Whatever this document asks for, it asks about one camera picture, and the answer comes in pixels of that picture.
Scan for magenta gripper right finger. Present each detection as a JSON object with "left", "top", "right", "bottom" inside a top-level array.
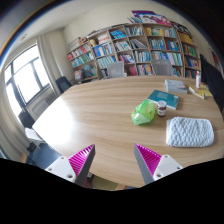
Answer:
[{"left": 134, "top": 144, "right": 182, "bottom": 184}]

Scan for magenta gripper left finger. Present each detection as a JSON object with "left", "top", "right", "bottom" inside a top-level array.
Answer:
[{"left": 46, "top": 144, "right": 95, "bottom": 187}]

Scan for white folded towel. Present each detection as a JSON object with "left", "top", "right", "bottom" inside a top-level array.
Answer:
[{"left": 166, "top": 117, "right": 214, "bottom": 148}]

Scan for green plastic bag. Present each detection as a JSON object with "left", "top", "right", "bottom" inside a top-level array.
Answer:
[{"left": 131, "top": 100, "right": 156, "bottom": 125}]

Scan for small red-lidded jar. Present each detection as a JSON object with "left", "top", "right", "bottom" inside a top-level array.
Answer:
[{"left": 157, "top": 100, "right": 166, "bottom": 117}]

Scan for teal book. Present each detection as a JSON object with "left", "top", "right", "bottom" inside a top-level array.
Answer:
[{"left": 148, "top": 90, "right": 179, "bottom": 110}]

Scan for black chair near window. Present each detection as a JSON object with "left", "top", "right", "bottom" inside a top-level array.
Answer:
[{"left": 18, "top": 109, "right": 35, "bottom": 128}]

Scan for white radiator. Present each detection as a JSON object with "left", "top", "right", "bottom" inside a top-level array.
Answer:
[{"left": 26, "top": 87, "right": 57, "bottom": 120}]

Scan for grey-white book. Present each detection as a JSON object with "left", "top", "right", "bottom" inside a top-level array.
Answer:
[{"left": 165, "top": 79, "right": 187, "bottom": 94}]

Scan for dark blue chair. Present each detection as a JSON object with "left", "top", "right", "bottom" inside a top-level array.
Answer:
[{"left": 56, "top": 76, "right": 72, "bottom": 93}]

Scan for yellow book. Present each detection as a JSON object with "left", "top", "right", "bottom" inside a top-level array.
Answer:
[{"left": 189, "top": 84, "right": 212, "bottom": 99}]

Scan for white bottle red cap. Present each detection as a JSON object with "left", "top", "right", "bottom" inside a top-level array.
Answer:
[{"left": 196, "top": 71, "right": 201, "bottom": 89}]

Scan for grey office chair right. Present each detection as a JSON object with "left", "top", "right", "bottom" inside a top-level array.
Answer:
[{"left": 151, "top": 59, "right": 174, "bottom": 76}]

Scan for grey office chair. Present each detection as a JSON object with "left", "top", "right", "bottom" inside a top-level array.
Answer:
[
  {"left": 107, "top": 61, "right": 124, "bottom": 78},
  {"left": 151, "top": 59, "right": 174, "bottom": 76}
]

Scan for grey office chair left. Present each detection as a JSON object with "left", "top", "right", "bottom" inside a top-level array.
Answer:
[{"left": 107, "top": 61, "right": 124, "bottom": 78}]

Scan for black chair at right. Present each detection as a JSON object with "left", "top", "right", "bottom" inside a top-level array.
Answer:
[{"left": 200, "top": 55, "right": 224, "bottom": 110}]

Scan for wooden bookshelf with books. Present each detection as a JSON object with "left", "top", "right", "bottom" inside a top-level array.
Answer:
[{"left": 67, "top": 23, "right": 201, "bottom": 81}]

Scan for beige curtain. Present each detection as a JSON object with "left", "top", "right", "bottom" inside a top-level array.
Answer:
[{"left": 37, "top": 34, "right": 61, "bottom": 96}]

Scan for window with dark frame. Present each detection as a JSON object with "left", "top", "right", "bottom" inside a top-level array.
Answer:
[{"left": 5, "top": 45, "right": 50, "bottom": 116}]

